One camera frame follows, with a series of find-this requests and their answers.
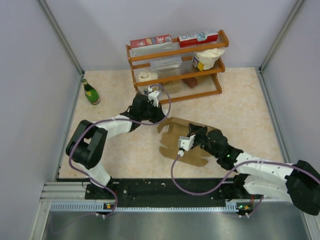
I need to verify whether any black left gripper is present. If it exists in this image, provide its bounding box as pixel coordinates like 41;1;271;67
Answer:
139;101;167;124

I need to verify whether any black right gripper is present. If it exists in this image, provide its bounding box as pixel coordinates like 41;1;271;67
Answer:
187;123;220;159

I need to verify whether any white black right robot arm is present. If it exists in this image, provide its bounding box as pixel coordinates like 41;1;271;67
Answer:
188;123;320;216

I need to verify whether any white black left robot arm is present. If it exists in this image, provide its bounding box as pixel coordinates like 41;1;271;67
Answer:
65;90;168;199

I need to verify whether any red foil wrap box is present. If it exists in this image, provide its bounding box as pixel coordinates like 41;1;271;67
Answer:
130;34;172;49

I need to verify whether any red white toothpaste box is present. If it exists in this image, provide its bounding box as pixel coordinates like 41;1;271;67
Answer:
177;30;219;48

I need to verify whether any white bag lower shelf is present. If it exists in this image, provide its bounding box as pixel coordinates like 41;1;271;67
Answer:
137;70;158;96

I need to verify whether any white bag shelf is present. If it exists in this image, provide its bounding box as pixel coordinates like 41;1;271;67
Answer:
137;70;158;96
192;47;225;72

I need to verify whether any orange wooden shelf rack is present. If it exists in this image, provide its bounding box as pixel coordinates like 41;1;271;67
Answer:
126;29;229;103

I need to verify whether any green glass bottle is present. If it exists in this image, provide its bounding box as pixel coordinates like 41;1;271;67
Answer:
81;78;101;105

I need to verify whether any clear plastic container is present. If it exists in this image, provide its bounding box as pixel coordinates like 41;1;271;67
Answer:
150;56;182;71

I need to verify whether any red brown brick block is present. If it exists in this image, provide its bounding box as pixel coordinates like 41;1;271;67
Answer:
182;77;198;89

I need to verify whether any white bag upper shelf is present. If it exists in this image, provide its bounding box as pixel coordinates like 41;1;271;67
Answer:
192;47;225;72

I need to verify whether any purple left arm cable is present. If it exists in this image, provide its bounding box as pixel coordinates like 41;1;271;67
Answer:
67;84;172;218

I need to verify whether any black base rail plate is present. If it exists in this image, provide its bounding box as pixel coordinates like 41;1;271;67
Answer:
56;177;298;208

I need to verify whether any aluminium frame rail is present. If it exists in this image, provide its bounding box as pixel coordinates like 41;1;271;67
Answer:
40;178;262;211

